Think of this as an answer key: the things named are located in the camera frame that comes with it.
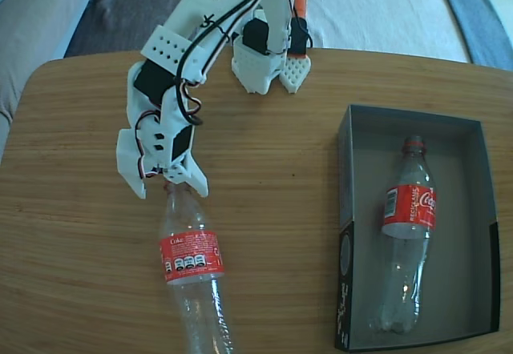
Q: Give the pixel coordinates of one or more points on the grey cardboard box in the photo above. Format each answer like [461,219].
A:
[461,170]

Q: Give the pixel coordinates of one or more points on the clear bottle Coke nutrition label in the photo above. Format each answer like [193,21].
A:
[192,258]

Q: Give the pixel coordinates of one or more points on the dark grey striped rug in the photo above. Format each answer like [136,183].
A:
[132,1]

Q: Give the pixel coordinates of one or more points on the orange black clamp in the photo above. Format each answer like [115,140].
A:
[300,33]

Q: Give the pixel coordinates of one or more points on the blue grey cushion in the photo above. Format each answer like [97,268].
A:
[481,9]

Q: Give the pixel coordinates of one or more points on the white cushion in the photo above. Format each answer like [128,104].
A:
[393,17]

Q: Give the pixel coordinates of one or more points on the clear bottle Coca-Cola logo label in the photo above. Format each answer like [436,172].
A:
[409,210]

